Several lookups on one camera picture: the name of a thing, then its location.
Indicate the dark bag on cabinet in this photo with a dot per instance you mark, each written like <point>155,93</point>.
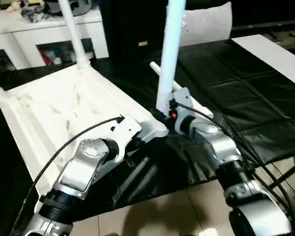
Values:
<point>50,6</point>

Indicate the black cabinet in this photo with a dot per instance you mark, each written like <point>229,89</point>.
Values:
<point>127,24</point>

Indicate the black mat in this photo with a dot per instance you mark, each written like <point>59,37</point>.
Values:
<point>236,86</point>

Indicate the white flat board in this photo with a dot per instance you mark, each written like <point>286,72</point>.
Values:
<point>273,51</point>

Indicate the white cabinet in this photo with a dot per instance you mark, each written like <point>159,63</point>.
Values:
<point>27,29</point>

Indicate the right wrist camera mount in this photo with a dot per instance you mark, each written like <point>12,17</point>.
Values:
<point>184,98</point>

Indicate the black pole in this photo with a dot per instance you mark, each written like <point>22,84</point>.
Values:
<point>290,173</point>

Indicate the dark clutter pile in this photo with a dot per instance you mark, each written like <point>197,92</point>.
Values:
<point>34,16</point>

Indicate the grey cushion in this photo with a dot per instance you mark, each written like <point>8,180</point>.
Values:
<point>206,24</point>

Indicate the small gold label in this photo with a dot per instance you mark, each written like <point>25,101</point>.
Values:
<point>142,44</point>

